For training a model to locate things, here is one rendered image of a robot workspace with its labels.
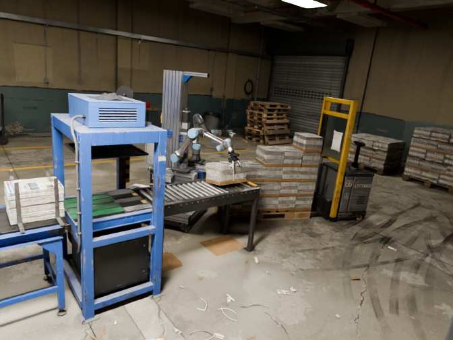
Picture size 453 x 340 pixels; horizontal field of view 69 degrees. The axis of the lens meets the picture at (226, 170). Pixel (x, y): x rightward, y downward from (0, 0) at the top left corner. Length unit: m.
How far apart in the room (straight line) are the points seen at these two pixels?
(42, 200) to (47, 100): 7.34
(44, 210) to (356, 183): 4.20
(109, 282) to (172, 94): 2.40
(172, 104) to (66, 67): 6.10
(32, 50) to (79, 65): 1.14
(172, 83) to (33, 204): 2.31
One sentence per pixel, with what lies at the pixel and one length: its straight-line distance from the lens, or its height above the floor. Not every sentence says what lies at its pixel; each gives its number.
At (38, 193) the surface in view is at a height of 1.03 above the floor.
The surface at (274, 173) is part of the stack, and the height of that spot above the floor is 0.74.
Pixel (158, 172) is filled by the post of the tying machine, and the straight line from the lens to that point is 2.79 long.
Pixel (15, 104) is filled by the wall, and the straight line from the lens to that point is 10.04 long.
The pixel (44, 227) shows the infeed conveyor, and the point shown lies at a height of 0.79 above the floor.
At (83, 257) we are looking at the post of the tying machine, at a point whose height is 0.58.
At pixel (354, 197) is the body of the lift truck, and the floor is 0.40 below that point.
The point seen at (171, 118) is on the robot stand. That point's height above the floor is 1.43.
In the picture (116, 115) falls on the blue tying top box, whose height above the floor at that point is 1.65.
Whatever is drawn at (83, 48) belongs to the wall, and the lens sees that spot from 10.30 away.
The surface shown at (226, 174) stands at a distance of 3.71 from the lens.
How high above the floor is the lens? 2.01
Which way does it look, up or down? 16 degrees down
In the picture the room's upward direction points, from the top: 5 degrees clockwise
